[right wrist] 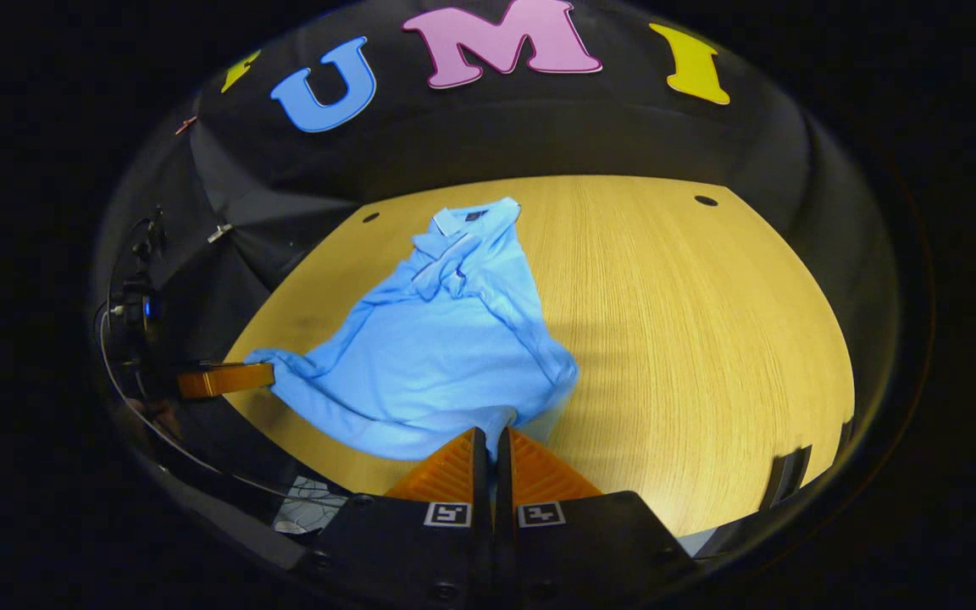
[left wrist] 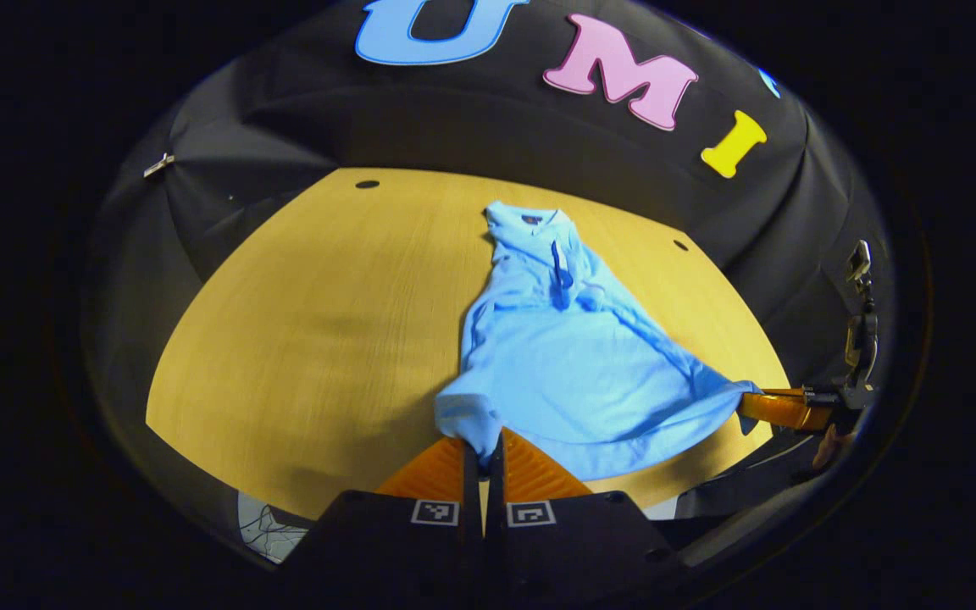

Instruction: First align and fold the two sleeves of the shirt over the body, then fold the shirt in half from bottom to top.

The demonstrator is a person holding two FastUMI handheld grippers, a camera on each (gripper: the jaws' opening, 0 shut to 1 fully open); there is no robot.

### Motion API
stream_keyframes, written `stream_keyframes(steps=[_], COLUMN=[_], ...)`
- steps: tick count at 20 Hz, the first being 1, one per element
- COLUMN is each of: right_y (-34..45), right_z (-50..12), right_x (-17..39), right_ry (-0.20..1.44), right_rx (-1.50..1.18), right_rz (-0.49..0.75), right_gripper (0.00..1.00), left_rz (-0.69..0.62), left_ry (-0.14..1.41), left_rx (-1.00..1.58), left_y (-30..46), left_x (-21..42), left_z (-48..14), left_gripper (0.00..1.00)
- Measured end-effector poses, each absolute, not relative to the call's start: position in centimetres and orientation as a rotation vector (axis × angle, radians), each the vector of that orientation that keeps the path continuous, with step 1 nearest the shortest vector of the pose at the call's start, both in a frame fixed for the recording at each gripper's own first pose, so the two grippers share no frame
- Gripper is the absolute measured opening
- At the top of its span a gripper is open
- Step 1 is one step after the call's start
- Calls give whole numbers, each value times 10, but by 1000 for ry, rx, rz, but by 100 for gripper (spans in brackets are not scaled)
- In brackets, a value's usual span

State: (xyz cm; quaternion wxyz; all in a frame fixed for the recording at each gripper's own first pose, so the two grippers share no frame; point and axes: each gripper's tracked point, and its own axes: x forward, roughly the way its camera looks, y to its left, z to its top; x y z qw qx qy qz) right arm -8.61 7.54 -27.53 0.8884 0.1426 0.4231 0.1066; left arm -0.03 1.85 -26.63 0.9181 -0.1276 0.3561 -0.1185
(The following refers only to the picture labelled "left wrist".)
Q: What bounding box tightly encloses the light blue T-shirt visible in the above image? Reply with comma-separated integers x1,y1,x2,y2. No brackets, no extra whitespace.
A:
434,200,762,482

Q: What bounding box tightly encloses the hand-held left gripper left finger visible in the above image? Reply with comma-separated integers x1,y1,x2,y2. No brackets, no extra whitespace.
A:
285,436,486,598

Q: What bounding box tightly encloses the black backdrop cloth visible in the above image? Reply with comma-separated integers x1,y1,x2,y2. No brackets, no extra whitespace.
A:
81,0,897,399

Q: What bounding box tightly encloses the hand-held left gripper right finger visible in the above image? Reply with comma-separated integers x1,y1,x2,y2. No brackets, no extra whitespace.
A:
485,426,685,598

